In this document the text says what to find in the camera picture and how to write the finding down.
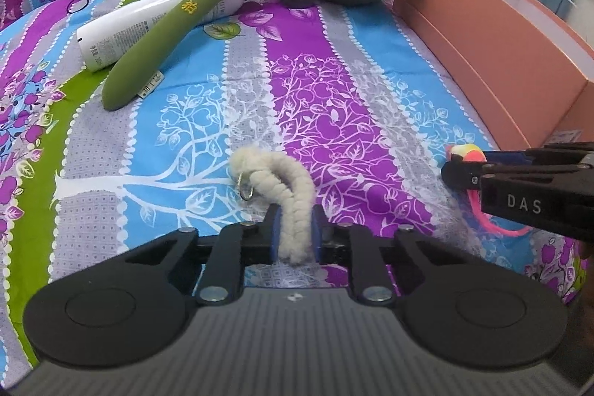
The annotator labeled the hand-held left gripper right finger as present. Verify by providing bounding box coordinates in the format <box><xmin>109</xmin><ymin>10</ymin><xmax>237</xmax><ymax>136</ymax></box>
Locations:
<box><xmin>311</xmin><ymin>205</ymin><xmax>469</xmax><ymax>304</ymax></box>

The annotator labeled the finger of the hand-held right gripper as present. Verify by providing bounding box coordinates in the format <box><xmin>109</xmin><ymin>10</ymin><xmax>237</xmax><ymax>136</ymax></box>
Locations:
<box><xmin>483</xmin><ymin>141</ymin><xmax>594</xmax><ymax>168</ymax></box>
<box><xmin>441</xmin><ymin>159</ymin><xmax>594</xmax><ymax>239</ymax></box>

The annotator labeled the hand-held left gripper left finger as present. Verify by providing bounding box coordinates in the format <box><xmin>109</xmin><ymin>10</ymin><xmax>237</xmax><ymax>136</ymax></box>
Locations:
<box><xmin>123</xmin><ymin>203</ymin><xmax>281</xmax><ymax>304</ymax></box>

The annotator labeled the pink and yellow toy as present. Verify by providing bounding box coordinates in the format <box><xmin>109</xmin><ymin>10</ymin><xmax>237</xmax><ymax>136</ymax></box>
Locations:
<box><xmin>445</xmin><ymin>144</ymin><xmax>530</xmax><ymax>238</ymax></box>

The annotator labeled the cream woolly rope keychain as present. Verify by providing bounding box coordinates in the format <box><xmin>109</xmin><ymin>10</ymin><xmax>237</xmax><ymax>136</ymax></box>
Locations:
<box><xmin>227</xmin><ymin>147</ymin><xmax>316</xmax><ymax>264</ymax></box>

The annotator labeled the orange cardboard box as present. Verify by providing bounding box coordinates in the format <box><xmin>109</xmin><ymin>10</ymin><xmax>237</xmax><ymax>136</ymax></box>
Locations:
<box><xmin>392</xmin><ymin>0</ymin><xmax>594</xmax><ymax>151</ymax></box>

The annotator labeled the colourful striped bed sheet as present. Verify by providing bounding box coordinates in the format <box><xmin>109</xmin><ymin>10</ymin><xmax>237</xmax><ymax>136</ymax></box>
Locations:
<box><xmin>0</xmin><ymin>0</ymin><xmax>594</xmax><ymax>369</ymax></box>

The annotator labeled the white plastic bottle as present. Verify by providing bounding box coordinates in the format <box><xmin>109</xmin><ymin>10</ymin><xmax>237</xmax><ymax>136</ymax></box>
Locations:
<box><xmin>76</xmin><ymin>0</ymin><xmax>258</xmax><ymax>73</ymax></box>

